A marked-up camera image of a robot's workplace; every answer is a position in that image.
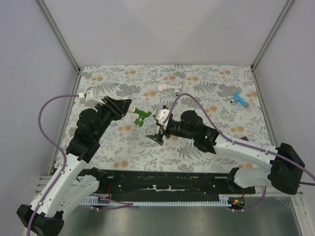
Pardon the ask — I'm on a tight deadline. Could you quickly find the aluminium left corner post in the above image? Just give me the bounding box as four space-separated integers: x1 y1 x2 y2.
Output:
36 0 82 74

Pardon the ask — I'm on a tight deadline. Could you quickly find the white PVC elbow fitting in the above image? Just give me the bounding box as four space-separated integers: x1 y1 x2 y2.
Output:
128 105 136 114

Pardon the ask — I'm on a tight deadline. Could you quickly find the white slotted cable duct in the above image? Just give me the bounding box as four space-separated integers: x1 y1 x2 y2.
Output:
79 196 232 207

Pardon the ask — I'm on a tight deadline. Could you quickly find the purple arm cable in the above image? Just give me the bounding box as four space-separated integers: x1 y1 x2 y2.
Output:
26 94 135 236
165 93 315 212

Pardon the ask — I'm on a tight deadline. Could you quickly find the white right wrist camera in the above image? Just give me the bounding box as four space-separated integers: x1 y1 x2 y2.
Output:
154 109 169 129

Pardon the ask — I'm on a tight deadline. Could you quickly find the aluminium corner post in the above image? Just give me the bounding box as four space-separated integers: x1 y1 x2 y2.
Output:
250 0 296 71
36 0 82 74

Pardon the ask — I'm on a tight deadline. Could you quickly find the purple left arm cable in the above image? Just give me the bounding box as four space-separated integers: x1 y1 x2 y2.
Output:
26 94 135 236

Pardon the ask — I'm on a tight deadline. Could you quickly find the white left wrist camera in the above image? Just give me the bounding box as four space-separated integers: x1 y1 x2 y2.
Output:
78 88 105 107

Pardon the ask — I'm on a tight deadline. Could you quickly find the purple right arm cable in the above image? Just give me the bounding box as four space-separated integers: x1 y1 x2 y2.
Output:
165 93 315 212

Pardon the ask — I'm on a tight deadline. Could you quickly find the floral patterned table mat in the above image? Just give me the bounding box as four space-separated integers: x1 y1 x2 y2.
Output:
78 65 270 173

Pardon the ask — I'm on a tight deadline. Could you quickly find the blue faucet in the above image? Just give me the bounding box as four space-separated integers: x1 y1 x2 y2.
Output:
230 92 249 108

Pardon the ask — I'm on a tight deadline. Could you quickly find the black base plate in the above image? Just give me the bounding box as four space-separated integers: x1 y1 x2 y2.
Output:
53 168 256 200

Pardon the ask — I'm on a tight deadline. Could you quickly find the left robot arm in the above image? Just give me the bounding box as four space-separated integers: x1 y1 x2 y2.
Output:
17 93 132 236

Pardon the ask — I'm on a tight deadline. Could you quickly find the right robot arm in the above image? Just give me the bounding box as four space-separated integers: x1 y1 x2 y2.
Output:
147 106 305 195

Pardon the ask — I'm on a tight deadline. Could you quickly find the aluminium right corner post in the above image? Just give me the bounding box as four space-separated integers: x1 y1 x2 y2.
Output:
250 0 296 71

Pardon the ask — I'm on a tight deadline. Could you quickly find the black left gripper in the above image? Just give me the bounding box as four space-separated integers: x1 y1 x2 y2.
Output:
94 95 132 140

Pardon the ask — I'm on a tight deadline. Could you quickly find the white faucet with elbow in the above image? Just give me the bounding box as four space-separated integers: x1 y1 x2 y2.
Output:
157 84 183 96

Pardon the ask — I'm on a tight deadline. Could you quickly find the green faucet chrome knob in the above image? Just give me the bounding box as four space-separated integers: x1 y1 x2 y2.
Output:
134 108 152 127

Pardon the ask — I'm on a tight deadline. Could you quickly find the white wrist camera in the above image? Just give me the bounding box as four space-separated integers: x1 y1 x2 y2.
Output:
78 88 105 107
154 109 169 129

